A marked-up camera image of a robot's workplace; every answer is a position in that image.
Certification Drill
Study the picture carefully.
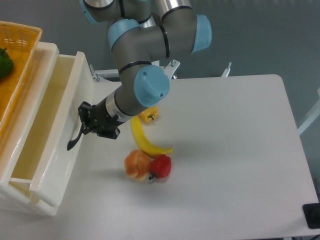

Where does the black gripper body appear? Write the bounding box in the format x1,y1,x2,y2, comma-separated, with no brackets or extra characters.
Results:
88,99,120,140

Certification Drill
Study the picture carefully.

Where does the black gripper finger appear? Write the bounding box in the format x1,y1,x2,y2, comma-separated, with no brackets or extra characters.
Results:
81,122,94,135
78,101,92,123

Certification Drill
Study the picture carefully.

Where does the white drawer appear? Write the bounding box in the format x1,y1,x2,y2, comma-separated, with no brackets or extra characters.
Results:
11,51,94,207

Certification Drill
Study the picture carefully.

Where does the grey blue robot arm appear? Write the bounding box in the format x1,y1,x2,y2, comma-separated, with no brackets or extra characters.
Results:
78,0,212,139

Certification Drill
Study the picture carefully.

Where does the white drawer cabinet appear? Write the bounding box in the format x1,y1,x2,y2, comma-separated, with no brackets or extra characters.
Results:
0,42,59,216

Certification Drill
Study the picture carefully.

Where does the yellow bell pepper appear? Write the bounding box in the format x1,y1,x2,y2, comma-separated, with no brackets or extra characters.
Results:
138,105,159,123

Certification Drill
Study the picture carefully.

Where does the yellow banana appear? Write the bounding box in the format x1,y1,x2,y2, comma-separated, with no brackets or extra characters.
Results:
130,116,173,157

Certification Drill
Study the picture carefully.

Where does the round knotted bread roll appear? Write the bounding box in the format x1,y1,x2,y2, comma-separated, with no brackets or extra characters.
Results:
124,149,151,181

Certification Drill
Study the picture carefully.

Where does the red bell pepper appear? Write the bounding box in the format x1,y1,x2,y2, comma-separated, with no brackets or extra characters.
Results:
148,154,172,180

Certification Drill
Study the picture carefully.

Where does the green bell pepper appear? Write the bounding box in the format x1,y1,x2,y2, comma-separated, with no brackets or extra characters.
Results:
0,47,14,79

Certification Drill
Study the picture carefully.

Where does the orange woven basket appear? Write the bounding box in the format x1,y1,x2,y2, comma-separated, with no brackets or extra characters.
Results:
0,21,43,135

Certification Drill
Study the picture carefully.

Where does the black device at table edge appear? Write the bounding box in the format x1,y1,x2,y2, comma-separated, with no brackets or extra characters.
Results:
302,202,320,229

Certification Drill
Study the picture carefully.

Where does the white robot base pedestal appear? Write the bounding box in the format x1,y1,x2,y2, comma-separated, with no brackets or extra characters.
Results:
89,59,181,82

